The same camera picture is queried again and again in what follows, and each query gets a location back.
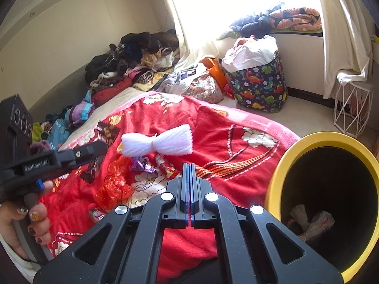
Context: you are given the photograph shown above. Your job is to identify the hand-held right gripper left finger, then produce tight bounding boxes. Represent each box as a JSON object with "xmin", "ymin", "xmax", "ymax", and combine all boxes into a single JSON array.
[{"xmin": 32, "ymin": 163, "xmax": 190, "ymax": 284}]

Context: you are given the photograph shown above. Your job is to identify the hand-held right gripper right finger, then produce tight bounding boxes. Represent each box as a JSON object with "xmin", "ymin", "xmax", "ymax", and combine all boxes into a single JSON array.
[{"xmin": 189, "ymin": 163, "xmax": 344, "ymax": 284}]

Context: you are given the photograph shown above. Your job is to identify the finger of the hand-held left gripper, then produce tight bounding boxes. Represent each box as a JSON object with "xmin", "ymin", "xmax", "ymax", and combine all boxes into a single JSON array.
[{"xmin": 56, "ymin": 140, "xmax": 109, "ymax": 168}]

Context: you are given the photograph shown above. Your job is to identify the red candy wrapper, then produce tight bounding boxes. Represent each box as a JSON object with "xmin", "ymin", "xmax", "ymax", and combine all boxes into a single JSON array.
[{"xmin": 154, "ymin": 154, "xmax": 180, "ymax": 182}]

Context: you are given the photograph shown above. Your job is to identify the red plastic wrapper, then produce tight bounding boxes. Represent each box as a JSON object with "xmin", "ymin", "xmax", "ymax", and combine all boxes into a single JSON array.
[{"xmin": 95, "ymin": 157, "xmax": 134, "ymax": 210}]

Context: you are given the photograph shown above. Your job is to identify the purple candy wrapper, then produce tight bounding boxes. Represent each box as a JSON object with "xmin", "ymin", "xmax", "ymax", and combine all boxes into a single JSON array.
[{"xmin": 130, "ymin": 157, "xmax": 156, "ymax": 174}]

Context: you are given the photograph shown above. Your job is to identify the white foam net sleeve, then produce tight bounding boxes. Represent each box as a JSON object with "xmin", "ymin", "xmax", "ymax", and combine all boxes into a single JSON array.
[{"xmin": 121, "ymin": 124, "xmax": 194, "ymax": 156}]

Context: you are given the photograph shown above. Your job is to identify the yellow rimmed black trash bin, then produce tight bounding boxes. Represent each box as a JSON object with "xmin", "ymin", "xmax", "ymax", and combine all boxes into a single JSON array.
[{"xmin": 264, "ymin": 132, "xmax": 379, "ymax": 283}]

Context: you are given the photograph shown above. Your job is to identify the plastic wrappers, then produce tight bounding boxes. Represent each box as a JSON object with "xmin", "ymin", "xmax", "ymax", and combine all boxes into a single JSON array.
[{"xmin": 299, "ymin": 211, "xmax": 336, "ymax": 243}]

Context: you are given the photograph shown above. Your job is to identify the person's left hand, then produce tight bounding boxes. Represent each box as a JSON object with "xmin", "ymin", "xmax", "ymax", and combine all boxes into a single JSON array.
[{"xmin": 0, "ymin": 180, "xmax": 55, "ymax": 261}]

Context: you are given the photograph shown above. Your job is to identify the dark brown snack wrapper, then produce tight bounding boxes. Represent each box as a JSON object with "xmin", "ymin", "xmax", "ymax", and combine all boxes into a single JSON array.
[{"xmin": 79, "ymin": 155, "xmax": 103, "ymax": 184}]

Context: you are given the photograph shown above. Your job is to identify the purple knit cloth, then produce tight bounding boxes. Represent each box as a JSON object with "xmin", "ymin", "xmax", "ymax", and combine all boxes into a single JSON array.
[{"xmin": 30, "ymin": 140, "xmax": 57, "ymax": 156}]

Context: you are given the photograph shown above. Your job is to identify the teal cloth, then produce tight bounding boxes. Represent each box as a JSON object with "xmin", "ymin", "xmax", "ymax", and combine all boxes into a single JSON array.
[{"xmin": 47, "ymin": 118, "xmax": 72, "ymax": 148}]

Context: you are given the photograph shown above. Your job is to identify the purple blue striped cloth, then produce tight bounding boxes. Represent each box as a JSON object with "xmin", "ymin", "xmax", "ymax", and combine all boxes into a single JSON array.
[{"xmin": 63, "ymin": 101, "xmax": 95, "ymax": 125}]

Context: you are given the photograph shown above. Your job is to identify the small candy packet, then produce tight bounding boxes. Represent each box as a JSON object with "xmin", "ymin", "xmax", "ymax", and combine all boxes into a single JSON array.
[{"xmin": 89, "ymin": 207, "xmax": 107, "ymax": 223}]

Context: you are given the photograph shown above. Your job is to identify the red floral blanket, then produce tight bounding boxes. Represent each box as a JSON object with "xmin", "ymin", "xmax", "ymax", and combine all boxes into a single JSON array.
[{"xmin": 52, "ymin": 90, "xmax": 301, "ymax": 284}]

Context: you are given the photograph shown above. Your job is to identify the red cloth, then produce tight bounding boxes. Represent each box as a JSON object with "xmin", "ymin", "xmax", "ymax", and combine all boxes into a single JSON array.
[{"xmin": 92, "ymin": 77, "xmax": 134, "ymax": 106}]

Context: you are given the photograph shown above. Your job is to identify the leopard print cloth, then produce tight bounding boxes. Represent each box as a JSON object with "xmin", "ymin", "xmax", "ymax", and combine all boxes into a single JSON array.
[{"xmin": 132, "ymin": 68, "xmax": 160, "ymax": 85}]

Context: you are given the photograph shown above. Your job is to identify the pink floral cloth bag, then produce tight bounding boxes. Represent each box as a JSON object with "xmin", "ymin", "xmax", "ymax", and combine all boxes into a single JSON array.
[{"xmin": 184, "ymin": 75, "xmax": 224, "ymax": 104}]

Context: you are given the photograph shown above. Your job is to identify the lavender white cloth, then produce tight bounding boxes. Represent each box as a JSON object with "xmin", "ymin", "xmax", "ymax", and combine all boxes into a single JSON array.
[{"xmin": 161, "ymin": 65, "xmax": 208, "ymax": 94}]

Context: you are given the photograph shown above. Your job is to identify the beige and white clothes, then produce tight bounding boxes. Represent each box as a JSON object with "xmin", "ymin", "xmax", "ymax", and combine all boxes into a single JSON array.
[{"xmin": 140, "ymin": 49, "xmax": 174, "ymax": 69}]

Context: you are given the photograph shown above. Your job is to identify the orange bag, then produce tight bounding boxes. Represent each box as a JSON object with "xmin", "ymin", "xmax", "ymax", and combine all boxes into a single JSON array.
[{"xmin": 200, "ymin": 58, "xmax": 234, "ymax": 98}]

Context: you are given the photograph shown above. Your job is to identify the pile of dark clothes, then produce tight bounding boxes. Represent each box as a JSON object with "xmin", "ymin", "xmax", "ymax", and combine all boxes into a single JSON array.
[{"xmin": 85, "ymin": 31, "xmax": 180, "ymax": 88}]

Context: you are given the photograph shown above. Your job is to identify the dinosaur print storage bag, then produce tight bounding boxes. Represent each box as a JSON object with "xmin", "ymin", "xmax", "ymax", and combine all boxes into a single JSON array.
[{"xmin": 222, "ymin": 50, "xmax": 288, "ymax": 113}]

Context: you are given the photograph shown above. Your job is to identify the cream curtain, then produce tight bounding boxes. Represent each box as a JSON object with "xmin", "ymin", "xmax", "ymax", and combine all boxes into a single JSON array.
[
  {"xmin": 162, "ymin": 0, "xmax": 221, "ymax": 71},
  {"xmin": 314, "ymin": 0, "xmax": 374, "ymax": 99}
]

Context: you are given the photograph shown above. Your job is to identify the pale green cloth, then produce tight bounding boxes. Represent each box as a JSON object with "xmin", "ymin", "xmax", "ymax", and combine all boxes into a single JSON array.
[{"xmin": 217, "ymin": 30, "xmax": 238, "ymax": 41}]

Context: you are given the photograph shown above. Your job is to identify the dark puffer jacket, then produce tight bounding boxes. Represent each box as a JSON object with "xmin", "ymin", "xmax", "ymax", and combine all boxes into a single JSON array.
[{"xmin": 229, "ymin": 3, "xmax": 286, "ymax": 37}]

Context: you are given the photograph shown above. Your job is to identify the green window seat cushion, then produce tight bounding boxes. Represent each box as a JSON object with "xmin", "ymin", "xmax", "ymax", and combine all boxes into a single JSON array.
[{"xmin": 271, "ymin": 27, "xmax": 323, "ymax": 35}]

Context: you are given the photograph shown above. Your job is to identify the orange patterned quilt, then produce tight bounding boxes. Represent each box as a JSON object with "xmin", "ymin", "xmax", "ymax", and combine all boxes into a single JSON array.
[{"xmin": 268, "ymin": 6, "xmax": 323, "ymax": 31}]

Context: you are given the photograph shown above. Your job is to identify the white wire stool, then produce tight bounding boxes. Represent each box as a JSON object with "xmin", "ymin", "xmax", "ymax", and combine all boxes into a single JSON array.
[{"xmin": 334, "ymin": 77, "xmax": 374, "ymax": 138}]

